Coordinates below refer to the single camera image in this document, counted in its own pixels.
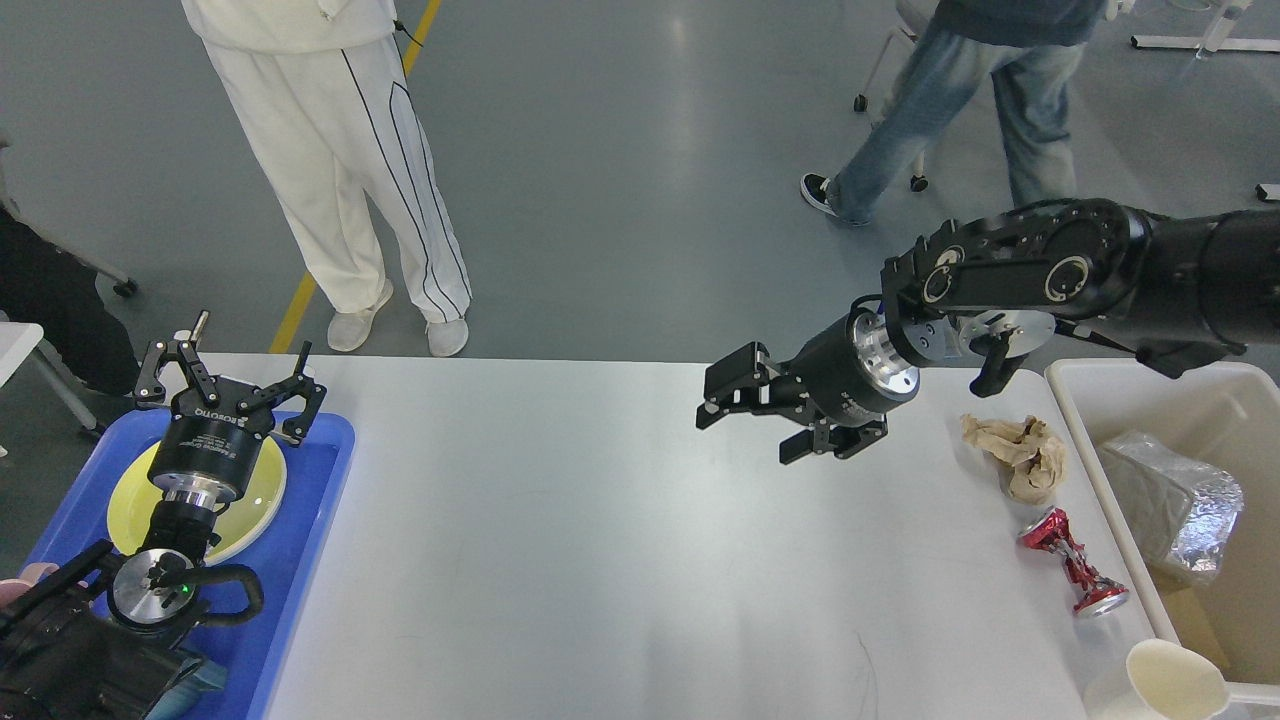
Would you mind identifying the person in black trousers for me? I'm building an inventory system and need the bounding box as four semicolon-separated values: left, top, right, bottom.
1;208;140;396

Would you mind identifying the aluminium foil tray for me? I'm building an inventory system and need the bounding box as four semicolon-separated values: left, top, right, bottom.
1096;430;1244;585

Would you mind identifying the white paper cup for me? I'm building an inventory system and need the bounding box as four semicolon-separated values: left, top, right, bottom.
1082;639;1230;719

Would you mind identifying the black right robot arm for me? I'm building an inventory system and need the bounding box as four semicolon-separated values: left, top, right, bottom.
695;199;1279;464

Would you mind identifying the white plastic bin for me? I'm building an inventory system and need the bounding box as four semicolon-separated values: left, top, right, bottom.
1047;359;1279;719

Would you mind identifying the brown paper ball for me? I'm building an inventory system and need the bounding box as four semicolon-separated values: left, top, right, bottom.
961;414;1068;506

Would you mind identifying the person in blue jeans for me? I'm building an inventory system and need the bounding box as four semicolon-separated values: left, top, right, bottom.
800;1;1107;225

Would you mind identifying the grey chair leg with caster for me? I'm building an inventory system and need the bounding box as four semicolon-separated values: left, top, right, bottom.
1;169;140;299

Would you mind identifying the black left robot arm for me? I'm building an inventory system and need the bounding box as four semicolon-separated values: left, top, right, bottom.
3;313;326;719

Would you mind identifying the white table base frame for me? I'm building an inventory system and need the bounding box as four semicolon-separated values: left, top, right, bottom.
1130;1;1279;58

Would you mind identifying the white grey office chair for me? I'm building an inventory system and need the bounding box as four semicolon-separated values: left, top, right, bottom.
852;1;940;129

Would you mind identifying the yellow plastic plate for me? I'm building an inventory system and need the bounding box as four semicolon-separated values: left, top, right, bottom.
106;438;287;565

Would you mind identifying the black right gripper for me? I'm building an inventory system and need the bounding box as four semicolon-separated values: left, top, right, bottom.
696;307;920;465

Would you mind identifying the crushed red soda can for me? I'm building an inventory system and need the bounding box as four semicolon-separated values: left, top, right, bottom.
1016;505;1130;619

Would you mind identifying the white side table corner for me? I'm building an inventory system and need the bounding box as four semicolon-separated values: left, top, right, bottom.
1;320;105;439

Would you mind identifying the person in white tracksuit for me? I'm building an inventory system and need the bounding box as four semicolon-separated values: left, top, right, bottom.
182;1;472;357

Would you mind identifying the pink ribbed HOME mug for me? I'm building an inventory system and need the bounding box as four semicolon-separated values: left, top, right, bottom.
0;562;60;609

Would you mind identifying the brown paper bag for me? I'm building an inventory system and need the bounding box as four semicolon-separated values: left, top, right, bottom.
1149;569;1231;675

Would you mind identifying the teal green mug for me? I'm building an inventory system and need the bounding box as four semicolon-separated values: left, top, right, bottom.
145;652;228;719

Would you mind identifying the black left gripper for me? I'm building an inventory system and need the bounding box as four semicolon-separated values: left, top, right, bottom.
134;310;329;509

